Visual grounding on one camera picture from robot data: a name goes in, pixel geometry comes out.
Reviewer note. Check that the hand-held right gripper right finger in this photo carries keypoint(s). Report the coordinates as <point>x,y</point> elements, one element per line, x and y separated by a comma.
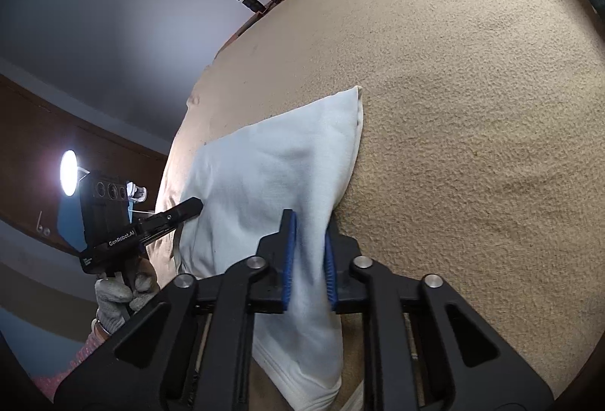
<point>328,269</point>

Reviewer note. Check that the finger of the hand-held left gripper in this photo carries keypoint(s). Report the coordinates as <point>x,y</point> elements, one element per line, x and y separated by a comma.
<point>184,207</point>

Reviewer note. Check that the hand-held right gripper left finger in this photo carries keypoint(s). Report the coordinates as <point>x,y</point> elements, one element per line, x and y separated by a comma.
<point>290,250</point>

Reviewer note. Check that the white tank top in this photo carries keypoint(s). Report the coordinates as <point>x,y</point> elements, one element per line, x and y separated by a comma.
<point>264,165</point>

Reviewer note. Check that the person's left forearm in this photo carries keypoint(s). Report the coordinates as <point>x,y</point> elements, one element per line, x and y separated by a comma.
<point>71,368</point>

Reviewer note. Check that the person's left hand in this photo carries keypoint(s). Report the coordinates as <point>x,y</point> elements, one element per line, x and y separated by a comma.
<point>113,302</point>

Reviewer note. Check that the light blue board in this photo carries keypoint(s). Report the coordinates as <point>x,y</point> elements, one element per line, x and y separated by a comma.
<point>68,222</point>

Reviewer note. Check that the white clip desk lamp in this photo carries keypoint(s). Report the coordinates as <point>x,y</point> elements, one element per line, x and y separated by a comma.
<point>68,172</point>

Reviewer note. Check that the tan blanket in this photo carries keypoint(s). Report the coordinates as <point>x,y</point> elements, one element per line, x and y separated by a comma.
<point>449,108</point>

